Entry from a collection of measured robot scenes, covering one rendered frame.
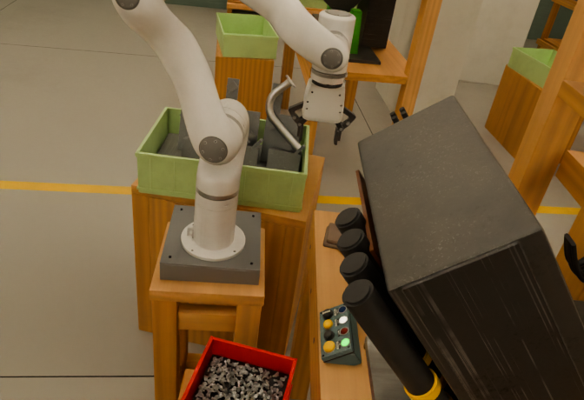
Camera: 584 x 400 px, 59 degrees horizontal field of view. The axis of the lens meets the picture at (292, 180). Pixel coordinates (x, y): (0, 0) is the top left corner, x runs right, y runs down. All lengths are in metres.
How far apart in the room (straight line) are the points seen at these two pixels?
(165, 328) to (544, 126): 1.24
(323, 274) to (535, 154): 0.72
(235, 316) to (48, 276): 1.49
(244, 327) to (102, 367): 0.99
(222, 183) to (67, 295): 1.54
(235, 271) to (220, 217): 0.16
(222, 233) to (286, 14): 0.64
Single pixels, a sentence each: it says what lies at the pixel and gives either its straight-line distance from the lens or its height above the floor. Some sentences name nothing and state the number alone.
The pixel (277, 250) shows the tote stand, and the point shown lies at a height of 0.63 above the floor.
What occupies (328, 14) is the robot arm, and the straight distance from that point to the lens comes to 1.20.
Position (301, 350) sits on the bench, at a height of 0.31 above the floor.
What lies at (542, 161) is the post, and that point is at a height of 1.23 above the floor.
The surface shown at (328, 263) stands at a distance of 1.54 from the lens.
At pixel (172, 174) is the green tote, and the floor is 0.89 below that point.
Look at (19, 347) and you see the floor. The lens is 2.59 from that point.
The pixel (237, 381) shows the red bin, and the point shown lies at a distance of 1.25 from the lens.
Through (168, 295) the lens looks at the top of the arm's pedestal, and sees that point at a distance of 1.50.
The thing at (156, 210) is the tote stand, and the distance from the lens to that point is 2.05.
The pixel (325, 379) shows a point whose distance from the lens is 1.26.
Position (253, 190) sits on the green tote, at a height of 0.86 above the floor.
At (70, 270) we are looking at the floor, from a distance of 2.89.
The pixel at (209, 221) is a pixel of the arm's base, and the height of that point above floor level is 1.02.
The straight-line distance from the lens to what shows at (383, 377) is 0.99.
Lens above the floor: 1.88
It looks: 31 degrees down
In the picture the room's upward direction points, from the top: 8 degrees clockwise
